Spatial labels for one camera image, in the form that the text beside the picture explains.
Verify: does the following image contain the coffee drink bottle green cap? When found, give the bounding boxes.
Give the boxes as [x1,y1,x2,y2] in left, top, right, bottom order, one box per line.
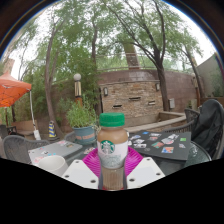
[96,112,129,191]

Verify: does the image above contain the green plant in teal pot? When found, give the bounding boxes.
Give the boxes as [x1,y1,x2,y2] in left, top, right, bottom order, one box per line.
[65,99,99,146]

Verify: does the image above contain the white ceramic mug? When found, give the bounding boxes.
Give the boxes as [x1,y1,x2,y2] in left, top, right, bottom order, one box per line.
[37,154,69,178]

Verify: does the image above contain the yellow blue striped cone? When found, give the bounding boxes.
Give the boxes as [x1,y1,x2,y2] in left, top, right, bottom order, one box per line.
[48,120,58,139]

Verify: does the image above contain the dark-trunk tree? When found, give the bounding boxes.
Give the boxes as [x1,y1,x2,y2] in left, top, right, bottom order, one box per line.
[103,0,201,113]

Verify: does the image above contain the black jacket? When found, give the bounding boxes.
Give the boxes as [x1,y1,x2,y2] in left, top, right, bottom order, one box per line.
[192,98,224,159]

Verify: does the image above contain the leaning pale-trunk tree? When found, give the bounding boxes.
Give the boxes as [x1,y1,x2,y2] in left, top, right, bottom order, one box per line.
[33,0,78,134]

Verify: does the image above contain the grey laptop with stickers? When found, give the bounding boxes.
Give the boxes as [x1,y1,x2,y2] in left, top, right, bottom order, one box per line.
[28,139,84,164]

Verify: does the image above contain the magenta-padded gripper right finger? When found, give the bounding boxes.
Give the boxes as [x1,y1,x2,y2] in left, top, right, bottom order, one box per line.
[125,146,167,190]

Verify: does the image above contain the orange patio umbrella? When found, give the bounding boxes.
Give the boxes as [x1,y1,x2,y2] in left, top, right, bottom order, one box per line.
[0,71,42,141]

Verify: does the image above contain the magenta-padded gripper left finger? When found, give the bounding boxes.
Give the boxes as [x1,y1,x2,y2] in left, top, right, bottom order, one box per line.
[62,147,102,190]

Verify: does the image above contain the lamp post with globe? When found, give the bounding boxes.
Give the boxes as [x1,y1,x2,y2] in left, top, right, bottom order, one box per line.
[73,73,83,106]

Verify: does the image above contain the black laptop with stickers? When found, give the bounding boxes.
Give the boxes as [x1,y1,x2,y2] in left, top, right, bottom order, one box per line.
[127,130,193,162]

